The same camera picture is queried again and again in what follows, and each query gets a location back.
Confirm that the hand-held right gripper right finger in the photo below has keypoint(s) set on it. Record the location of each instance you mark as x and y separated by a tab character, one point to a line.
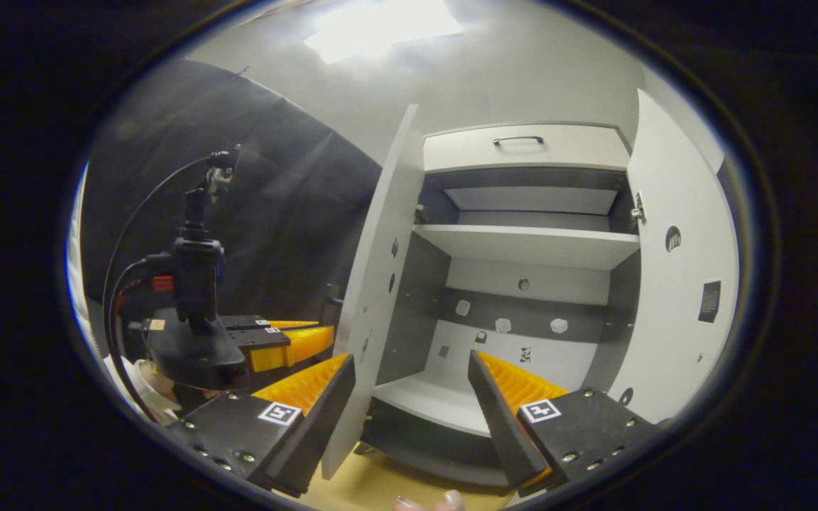
505	426

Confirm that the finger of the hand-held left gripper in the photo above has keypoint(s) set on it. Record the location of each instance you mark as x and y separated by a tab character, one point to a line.
246	321
260	339

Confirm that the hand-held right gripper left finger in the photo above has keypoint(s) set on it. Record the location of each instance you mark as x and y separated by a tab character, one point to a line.
324	419

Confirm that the beige double-door shoe cabinet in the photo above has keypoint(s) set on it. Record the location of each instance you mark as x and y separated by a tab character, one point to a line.
544	358

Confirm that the beige cabinet door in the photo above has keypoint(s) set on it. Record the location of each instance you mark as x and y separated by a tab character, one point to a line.
679	319
373	298

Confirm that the white cabinet shelf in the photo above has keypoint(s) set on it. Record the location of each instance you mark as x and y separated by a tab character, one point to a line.
530	200
430	401
530	245

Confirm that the metal door hinge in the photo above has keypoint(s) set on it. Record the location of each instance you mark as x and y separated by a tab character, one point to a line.
420	213
638	209

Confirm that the beige cabinet drawer front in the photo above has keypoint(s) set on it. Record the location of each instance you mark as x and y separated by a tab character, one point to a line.
572	152

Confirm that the black backdrop cloth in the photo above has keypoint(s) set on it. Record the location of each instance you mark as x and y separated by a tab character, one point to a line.
274	199

